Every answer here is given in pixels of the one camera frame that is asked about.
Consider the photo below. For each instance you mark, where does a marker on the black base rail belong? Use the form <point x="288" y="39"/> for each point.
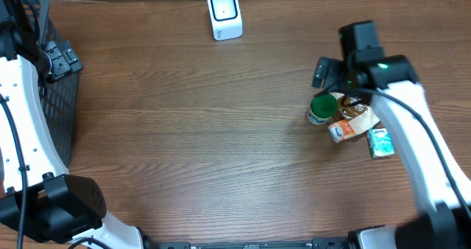
<point x="315" y="243"/>

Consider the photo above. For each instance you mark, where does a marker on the green round lid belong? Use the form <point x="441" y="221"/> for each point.
<point x="321" y="109"/>

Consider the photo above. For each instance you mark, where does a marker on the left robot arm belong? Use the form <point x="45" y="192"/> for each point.
<point x="42" y="200"/>

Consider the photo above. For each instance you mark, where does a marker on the white barcode scanner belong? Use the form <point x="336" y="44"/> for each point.
<point x="225" y="18"/>

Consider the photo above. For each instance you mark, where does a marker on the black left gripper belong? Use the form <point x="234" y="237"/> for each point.
<point x="66" y="58"/>

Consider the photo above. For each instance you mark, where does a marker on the grey plastic mesh basket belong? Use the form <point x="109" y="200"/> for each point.
<point x="25" y="29"/>

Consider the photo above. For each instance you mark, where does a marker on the small orange box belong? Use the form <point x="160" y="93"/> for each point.
<point x="341" y="131"/>

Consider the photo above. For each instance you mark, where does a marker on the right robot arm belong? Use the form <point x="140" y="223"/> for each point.
<point x="391" y="87"/>

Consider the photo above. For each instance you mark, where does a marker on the small teal white pack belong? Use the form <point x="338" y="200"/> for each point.
<point x="380" y="143"/>

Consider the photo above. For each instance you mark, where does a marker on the brown clear snack bag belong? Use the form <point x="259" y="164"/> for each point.
<point x="361" y="117"/>

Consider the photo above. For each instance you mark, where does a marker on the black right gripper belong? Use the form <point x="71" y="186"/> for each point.
<point x="336" y="69"/>

